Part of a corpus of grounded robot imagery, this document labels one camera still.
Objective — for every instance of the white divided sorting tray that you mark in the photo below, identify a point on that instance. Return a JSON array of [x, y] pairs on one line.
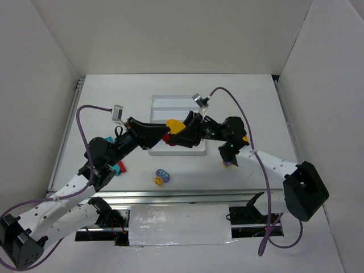
[[172, 110]]

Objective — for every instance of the teal lego atop stack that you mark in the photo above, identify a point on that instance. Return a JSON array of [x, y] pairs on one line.
[[110, 139]]

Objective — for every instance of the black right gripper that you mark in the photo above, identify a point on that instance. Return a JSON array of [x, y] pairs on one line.
[[197, 129]]

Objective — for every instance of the silver foil cover plate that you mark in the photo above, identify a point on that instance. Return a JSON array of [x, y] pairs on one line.
[[179, 225]]

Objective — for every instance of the small yellow lego cube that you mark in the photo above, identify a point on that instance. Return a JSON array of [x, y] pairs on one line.
[[159, 181]]

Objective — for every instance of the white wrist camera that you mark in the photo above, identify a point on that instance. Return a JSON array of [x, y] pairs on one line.
[[202, 102], [116, 114]]

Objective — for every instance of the red curved lego brick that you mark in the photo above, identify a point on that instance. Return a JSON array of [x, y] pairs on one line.
[[166, 139]]

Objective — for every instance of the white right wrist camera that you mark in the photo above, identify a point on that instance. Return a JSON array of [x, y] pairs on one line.
[[202, 102]]

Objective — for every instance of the yellow rounded lego brick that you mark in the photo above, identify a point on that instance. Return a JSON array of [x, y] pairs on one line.
[[175, 126]]

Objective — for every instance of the purple flower lego brick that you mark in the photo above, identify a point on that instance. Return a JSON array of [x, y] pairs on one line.
[[164, 175]]

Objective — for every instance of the red cloud lego brick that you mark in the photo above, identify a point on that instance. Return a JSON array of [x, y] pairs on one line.
[[122, 167]]

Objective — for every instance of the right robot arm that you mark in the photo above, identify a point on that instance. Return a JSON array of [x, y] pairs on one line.
[[304, 191]]

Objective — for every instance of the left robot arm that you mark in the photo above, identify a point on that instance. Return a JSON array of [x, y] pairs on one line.
[[24, 238]]

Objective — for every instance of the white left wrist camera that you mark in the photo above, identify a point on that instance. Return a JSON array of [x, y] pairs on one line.
[[116, 114]]

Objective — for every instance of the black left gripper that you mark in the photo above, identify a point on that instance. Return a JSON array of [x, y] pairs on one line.
[[136, 132]]

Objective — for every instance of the purple sloped lego brick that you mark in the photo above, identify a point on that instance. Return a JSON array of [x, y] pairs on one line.
[[226, 164]]

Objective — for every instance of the teal rounded lego brick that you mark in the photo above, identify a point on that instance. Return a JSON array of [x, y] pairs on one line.
[[117, 170]]

